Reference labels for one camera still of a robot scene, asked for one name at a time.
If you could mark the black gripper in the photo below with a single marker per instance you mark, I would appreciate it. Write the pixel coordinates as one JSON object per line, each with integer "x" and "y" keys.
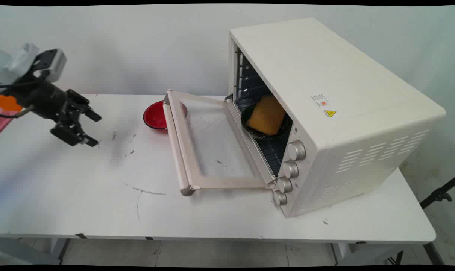
{"x": 43, "y": 99}

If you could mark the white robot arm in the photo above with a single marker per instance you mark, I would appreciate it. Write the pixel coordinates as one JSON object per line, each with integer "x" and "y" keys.
{"x": 13, "y": 64}

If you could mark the orange object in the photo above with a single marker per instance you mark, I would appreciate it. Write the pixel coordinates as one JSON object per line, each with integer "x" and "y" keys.
{"x": 8, "y": 102}

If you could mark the pink object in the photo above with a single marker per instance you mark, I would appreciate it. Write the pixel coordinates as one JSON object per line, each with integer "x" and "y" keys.
{"x": 5, "y": 119}

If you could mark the red bowl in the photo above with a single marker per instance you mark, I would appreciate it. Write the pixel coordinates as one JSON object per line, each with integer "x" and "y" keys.
{"x": 158, "y": 116}

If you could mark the glass oven door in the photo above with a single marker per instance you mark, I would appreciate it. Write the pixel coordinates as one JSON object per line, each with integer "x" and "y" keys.
{"x": 208, "y": 143}

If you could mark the yellow bread loaf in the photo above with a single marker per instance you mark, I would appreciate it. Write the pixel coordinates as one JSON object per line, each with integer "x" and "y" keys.
{"x": 267, "y": 114}

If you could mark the silver oven knob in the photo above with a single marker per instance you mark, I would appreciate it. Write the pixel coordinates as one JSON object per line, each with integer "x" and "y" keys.
{"x": 284, "y": 184}
{"x": 297, "y": 150}
{"x": 290, "y": 169}
{"x": 280, "y": 198}

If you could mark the yellow warning sticker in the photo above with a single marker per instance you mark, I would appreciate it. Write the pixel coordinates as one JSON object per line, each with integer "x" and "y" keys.
{"x": 329, "y": 113}

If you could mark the white toaster oven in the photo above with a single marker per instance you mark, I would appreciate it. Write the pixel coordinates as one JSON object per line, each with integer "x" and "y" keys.
{"x": 336, "y": 113}

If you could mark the black tripod leg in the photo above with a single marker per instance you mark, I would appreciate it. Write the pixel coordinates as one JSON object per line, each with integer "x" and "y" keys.
{"x": 438, "y": 194}

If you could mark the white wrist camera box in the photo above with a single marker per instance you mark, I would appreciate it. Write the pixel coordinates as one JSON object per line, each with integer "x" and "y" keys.
{"x": 50, "y": 64}

